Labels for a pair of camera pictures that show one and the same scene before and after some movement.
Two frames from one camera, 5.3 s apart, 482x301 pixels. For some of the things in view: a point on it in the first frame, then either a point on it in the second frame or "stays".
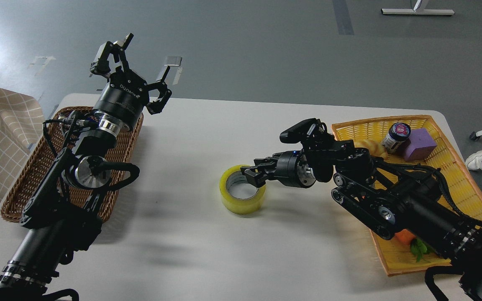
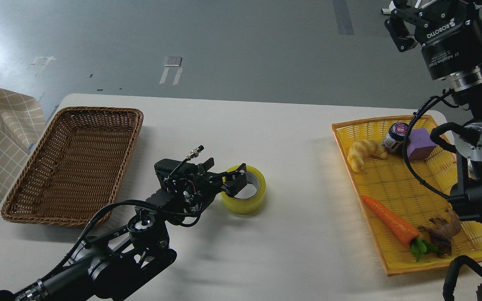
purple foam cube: x=420 y=146 stays
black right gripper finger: x=255 y=175 -> x=395 y=24
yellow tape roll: x=239 y=206 stays
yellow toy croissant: x=374 y=147 stays
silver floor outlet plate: x=173 y=61 stays
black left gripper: x=124 y=100 -> x=203 y=186
